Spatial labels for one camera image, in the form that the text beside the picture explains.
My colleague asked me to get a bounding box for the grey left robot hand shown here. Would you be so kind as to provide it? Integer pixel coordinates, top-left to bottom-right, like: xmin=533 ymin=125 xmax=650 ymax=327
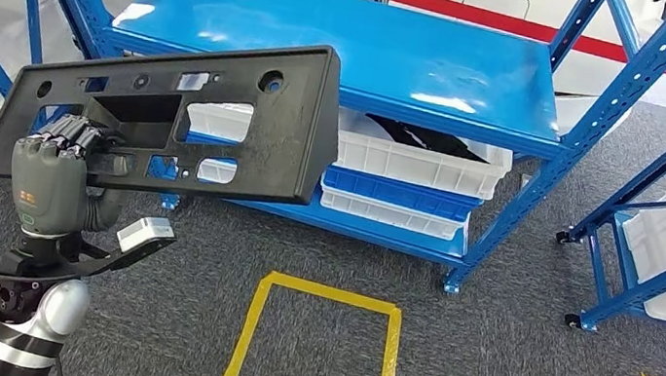
xmin=0 ymin=105 xmax=139 ymax=249

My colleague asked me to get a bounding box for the black plastic plate bracket part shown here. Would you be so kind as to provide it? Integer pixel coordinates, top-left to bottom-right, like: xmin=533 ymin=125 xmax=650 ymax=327
xmin=0 ymin=0 xmax=353 ymax=225

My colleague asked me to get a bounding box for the blue plastic crate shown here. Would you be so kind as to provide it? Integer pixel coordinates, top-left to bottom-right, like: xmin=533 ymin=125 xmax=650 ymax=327
xmin=317 ymin=165 xmax=485 ymax=226

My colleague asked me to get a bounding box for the black plastic trim piece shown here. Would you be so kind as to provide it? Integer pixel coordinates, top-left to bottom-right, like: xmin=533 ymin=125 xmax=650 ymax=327
xmin=371 ymin=113 xmax=494 ymax=166

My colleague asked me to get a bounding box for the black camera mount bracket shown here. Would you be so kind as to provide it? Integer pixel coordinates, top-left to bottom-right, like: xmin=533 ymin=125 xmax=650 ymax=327
xmin=0 ymin=211 xmax=177 ymax=306

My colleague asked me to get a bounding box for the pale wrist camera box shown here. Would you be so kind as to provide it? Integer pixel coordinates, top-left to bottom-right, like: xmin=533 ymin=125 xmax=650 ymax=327
xmin=114 ymin=211 xmax=179 ymax=260

